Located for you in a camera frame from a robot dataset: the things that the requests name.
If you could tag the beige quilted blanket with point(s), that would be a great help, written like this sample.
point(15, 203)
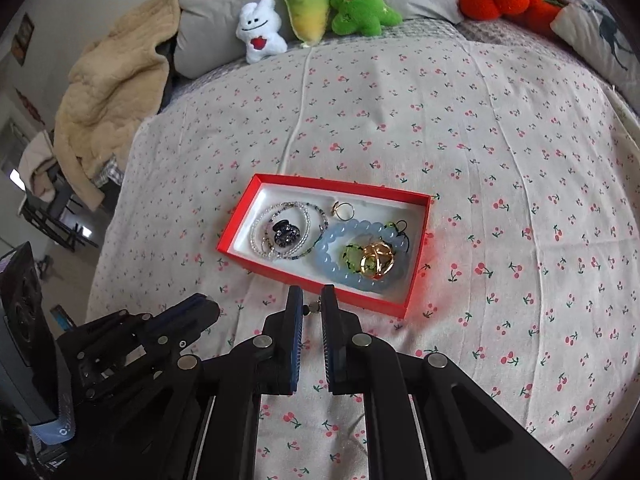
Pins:
point(110, 90)

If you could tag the green tree plush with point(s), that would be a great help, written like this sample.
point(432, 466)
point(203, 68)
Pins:
point(362, 5)

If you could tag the deer print pillow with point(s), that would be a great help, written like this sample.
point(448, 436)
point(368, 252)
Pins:
point(595, 40)

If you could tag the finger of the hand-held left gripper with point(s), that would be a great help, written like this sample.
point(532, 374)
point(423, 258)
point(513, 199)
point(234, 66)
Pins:
point(172, 310)
point(197, 322)

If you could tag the small wall poster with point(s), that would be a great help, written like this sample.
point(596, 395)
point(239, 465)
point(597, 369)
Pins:
point(22, 40)

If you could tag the red jewelry box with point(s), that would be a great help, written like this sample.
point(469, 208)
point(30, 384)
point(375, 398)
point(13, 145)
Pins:
point(295, 194)

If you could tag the black chair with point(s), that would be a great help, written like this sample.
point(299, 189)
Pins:
point(60, 220)

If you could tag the black hair claw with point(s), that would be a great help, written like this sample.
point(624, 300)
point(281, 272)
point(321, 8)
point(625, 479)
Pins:
point(285, 232)

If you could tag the red wall decoration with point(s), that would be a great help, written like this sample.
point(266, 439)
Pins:
point(30, 105)

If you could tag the pile of clothes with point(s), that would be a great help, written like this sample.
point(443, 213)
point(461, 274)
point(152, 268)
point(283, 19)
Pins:
point(40, 160)

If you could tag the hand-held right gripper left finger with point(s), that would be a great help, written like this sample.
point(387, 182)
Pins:
point(295, 340)

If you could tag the gold bangle rings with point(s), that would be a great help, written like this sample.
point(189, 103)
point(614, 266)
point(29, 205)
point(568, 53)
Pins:
point(375, 250)

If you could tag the cherry print bed sheet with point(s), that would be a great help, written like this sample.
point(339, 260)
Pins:
point(475, 160)

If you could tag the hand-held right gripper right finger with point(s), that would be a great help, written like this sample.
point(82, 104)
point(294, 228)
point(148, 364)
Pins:
point(330, 340)

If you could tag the green yellow carrot plush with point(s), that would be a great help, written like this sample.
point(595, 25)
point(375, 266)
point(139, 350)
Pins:
point(307, 10)

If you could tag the white bunny plush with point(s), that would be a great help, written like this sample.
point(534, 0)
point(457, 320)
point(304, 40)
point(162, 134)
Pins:
point(260, 30)

